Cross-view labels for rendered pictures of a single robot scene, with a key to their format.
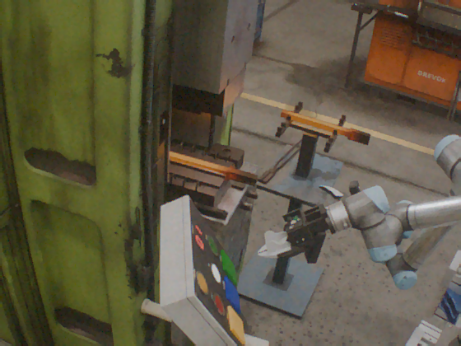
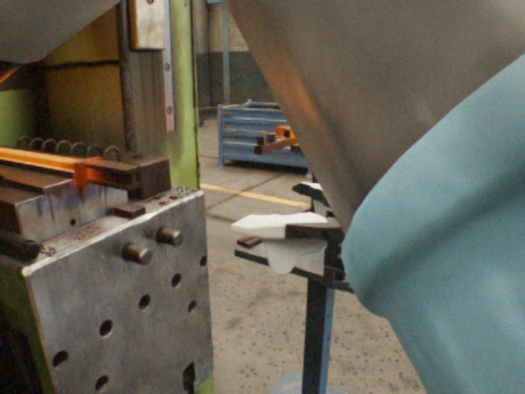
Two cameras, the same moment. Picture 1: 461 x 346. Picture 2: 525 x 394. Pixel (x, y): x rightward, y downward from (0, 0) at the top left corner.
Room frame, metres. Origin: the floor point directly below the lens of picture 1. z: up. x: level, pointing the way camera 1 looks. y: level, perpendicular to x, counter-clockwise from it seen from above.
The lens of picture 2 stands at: (0.92, -0.38, 1.15)
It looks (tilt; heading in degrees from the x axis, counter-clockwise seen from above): 18 degrees down; 12
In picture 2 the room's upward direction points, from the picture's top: straight up
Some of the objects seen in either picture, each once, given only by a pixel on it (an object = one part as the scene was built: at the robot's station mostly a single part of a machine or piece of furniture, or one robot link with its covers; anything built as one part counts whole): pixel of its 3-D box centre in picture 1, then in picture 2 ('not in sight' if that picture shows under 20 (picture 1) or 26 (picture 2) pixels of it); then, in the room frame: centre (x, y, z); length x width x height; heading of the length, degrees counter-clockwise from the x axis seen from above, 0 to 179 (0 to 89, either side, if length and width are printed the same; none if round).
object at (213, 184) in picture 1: (169, 169); (7, 181); (1.46, 0.22, 0.96); 0.42 x 0.20 x 0.09; 74
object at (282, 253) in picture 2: not in sight; (279, 246); (1.28, -0.32, 0.98); 0.09 x 0.03 x 0.06; 110
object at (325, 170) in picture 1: (303, 174); (324, 237); (1.91, -0.33, 0.71); 0.40 x 0.30 x 0.02; 159
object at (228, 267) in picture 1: (227, 268); not in sight; (0.96, -0.02, 1.01); 0.07 x 0.05 x 0.07; 9
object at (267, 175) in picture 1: (291, 152); (311, 211); (2.05, -0.28, 0.73); 0.60 x 0.04 x 0.01; 152
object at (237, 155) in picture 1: (225, 158); (134, 174); (1.59, 0.02, 0.95); 0.12 x 0.08 x 0.06; 74
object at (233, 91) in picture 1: (173, 76); not in sight; (1.46, 0.22, 1.32); 0.42 x 0.20 x 0.10; 74
